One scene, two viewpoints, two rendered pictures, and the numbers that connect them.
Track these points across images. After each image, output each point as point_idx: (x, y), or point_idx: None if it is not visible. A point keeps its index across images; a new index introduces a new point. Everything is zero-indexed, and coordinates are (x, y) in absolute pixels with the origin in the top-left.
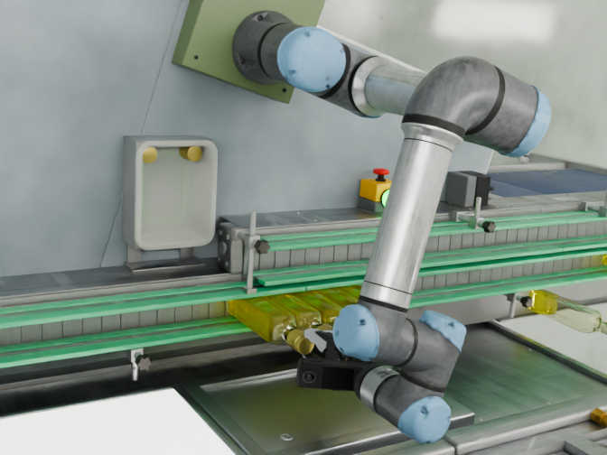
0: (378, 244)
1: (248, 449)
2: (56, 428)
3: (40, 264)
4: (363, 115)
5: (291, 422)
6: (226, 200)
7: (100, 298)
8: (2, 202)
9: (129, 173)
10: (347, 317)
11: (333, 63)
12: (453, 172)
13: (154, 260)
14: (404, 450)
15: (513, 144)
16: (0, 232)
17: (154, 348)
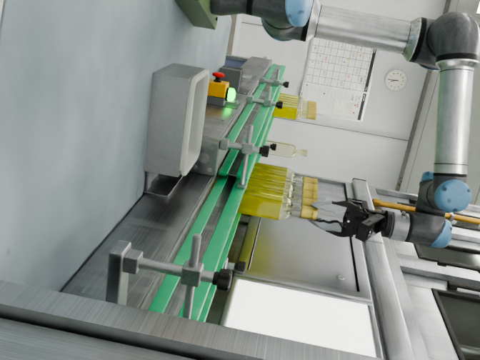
0: (456, 139)
1: (351, 294)
2: None
3: (116, 216)
4: (284, 39)
5: (322, 267)
6: None
7: (194, 229)
8: (106, 164)
9: (168, 108)
10: (455, 189)
11: (311, 4)
12: (226, 68)
13: (153, 181)
14: (378, 256)
15: None
16: (103, 196)
17: None
